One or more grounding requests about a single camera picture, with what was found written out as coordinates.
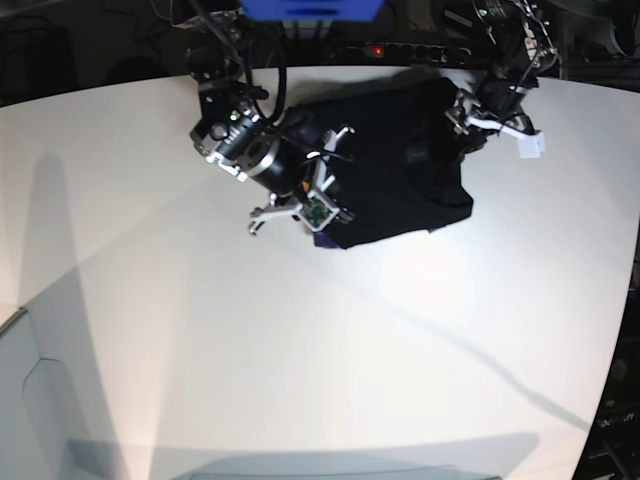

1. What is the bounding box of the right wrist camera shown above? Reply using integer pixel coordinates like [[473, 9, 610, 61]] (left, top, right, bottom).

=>
[[298, 191, 339, 232]]

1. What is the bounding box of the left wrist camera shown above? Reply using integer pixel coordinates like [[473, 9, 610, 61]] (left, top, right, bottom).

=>
[[517, 131, 545, 159]]

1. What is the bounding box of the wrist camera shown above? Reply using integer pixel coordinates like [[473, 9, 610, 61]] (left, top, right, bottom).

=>
[[298, 191, 339, 232], [517, 131, 545, 159]]

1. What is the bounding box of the black power strip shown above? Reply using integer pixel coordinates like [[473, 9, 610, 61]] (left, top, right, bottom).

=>
[[339, 42, 467, 68]]

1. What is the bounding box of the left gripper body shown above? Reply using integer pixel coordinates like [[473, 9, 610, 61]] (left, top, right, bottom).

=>
[[445, 89, 538, 140]]

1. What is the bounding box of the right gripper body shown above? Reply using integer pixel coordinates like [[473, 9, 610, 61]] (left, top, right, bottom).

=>
[[247, 125, 355, 235]]

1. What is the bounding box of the black T-shirt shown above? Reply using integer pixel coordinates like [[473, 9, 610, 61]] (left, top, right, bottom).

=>
[[285, 70, 474, 250]]

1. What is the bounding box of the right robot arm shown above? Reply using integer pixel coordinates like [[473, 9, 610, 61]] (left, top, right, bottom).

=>
[[170, 1, 354, 235]]

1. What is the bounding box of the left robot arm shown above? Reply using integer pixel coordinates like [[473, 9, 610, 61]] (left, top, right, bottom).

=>
[[431, 1, 559, 159]]

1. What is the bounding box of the blue box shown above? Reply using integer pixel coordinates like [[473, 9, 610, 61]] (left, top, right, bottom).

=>
[[241, 0, 384, 22]]

